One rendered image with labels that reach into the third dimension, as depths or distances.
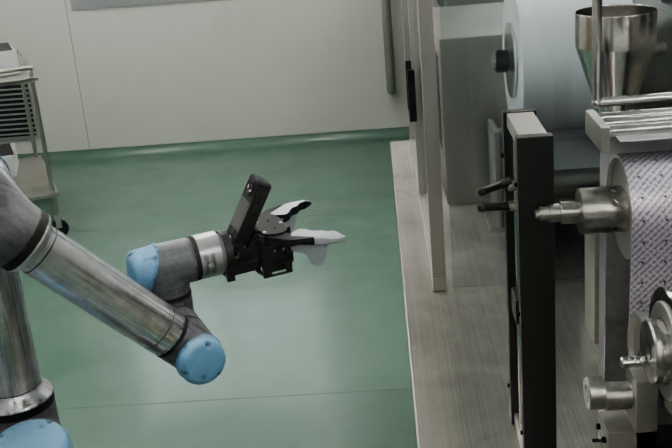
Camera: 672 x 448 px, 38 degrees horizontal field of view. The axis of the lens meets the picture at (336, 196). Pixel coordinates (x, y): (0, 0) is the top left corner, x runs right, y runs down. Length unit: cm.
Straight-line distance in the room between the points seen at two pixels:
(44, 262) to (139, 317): 16
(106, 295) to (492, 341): 84
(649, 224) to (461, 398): 60
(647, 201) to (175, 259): 73
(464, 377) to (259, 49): 501
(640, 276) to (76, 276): 77
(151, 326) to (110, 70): 547
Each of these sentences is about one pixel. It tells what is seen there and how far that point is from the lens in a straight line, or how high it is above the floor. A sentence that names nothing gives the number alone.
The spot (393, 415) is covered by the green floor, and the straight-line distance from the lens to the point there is 347.
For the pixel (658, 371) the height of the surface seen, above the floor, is 124.
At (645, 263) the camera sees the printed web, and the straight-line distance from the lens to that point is 136.
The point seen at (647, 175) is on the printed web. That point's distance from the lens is 135.
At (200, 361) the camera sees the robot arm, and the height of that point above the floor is 113.
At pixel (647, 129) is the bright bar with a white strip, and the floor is 145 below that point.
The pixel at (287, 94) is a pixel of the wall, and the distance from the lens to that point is 672.
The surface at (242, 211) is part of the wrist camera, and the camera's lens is 163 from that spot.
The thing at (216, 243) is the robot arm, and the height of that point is 124.
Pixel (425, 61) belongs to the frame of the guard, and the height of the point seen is 142.
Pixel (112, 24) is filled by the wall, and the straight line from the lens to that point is 682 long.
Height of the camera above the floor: 182
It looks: 19 degrees down
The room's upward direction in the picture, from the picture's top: 5 degrees counter-clockwise
